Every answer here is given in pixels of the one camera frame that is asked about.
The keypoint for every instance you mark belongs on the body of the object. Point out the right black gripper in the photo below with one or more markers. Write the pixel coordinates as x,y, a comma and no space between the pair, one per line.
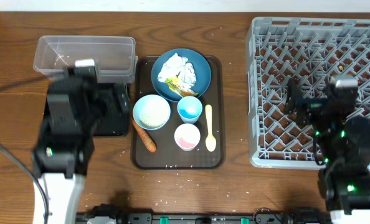
294,102

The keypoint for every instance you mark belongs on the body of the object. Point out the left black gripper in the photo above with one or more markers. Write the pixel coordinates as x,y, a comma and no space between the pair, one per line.
123,97

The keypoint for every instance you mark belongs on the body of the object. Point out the yellow green snack wrapper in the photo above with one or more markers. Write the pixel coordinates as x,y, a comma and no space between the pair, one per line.
178,88

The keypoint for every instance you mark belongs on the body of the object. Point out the white tissue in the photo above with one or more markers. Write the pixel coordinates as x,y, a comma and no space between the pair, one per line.
179,70

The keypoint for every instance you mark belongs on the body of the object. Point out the light blue cup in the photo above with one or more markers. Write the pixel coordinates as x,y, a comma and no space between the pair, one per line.
189,109

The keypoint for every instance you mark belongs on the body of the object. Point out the white pink cup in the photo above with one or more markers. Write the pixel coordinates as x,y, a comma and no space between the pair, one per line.
187,136

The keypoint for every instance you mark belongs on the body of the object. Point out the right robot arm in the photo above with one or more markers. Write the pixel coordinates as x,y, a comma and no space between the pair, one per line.
344,177

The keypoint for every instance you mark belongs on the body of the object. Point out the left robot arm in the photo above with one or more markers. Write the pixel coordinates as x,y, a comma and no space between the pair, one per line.
60,165

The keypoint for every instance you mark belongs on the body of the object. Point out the clear plastic waste bin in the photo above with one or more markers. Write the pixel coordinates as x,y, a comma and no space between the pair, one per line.
114,56

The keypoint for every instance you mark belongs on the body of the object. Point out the grey dishwasher rack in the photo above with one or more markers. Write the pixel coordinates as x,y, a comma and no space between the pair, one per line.
308,51

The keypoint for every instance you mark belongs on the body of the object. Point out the black rectangular tray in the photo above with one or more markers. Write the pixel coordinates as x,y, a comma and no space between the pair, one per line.
102,130

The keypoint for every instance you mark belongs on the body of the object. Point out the light blue bowl with rice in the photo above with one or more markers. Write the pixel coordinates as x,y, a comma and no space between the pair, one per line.
151,112

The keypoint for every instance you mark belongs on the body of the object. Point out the orange carrot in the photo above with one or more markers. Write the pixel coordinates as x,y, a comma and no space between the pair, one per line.
146,139

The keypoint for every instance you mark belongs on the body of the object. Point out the brown serving tray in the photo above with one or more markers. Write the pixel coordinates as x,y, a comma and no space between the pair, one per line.
168,154

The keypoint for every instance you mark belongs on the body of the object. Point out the dark blue plate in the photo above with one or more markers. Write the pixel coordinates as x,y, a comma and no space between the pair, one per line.
201,67

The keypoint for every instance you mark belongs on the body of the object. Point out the yellow plastic spoon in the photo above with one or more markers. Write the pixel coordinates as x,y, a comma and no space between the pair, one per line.
210,139

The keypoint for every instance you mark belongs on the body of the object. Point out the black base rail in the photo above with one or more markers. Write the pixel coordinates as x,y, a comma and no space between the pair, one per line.
105,213

